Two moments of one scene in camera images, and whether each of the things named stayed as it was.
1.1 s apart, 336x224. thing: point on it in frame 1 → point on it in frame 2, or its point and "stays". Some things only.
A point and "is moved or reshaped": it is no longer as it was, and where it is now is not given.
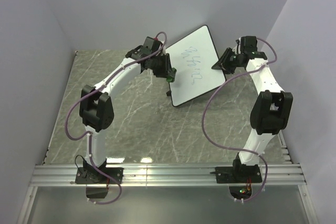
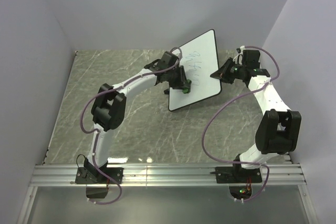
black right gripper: x=223 y=62 → x=223 y=74
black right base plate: x=247 y=173 stays
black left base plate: x=92 y=176 stays
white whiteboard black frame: x=192 y=57 is moved or reshaped
